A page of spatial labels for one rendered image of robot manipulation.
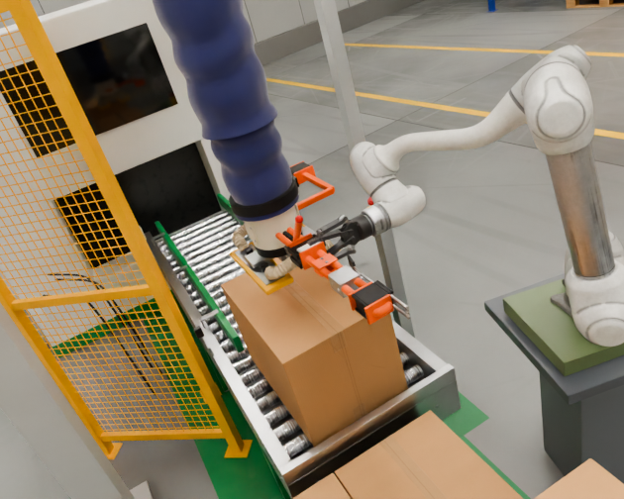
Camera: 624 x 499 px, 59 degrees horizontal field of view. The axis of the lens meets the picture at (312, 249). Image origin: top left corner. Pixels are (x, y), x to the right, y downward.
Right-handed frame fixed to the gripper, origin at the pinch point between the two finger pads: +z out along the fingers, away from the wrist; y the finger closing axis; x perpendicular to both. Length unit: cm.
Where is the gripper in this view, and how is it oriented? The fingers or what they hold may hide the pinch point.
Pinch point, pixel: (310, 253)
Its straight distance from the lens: 162.6
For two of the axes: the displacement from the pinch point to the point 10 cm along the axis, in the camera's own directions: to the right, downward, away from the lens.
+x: -4.7, -3.5, 8.1
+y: 2.6, 8.3, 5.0
